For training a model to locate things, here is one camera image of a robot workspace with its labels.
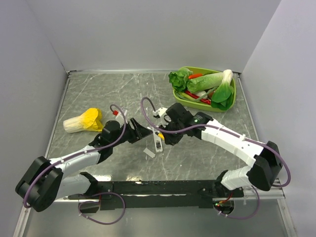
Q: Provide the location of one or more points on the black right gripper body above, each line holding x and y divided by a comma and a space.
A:
174, 138

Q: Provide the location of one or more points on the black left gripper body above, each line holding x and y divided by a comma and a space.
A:
131, 136

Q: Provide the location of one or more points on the yellow handled screwdriver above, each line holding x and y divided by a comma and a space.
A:
161, 136

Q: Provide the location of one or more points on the white remote control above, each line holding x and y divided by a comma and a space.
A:
157, 141

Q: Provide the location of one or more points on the white battery cover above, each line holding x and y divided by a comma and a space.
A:
149, 153

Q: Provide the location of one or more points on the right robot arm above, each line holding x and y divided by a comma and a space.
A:
262, 160

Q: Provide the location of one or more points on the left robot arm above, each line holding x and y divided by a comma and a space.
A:
49, 179

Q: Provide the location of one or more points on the yellow napa cabbage toy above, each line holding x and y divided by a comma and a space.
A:
90, 120

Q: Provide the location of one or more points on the green scallion toy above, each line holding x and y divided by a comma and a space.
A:
210, 92

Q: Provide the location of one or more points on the red chili pepper toy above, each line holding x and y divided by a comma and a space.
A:
195, 98

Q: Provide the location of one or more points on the white radish toy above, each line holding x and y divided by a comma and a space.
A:
202, 94

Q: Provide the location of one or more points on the green lettuce toy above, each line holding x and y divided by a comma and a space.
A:
179, 79

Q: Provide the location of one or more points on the bok choy toy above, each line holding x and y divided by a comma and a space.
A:
223, 97

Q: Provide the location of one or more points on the orange carrot toy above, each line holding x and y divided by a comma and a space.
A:
193, 76

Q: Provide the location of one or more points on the green napa cabbage toy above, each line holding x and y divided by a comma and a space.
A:
204, 82

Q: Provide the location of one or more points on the green plastic basket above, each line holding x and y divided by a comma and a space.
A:
198, 105

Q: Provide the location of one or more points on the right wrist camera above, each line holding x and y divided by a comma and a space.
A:
162, 115

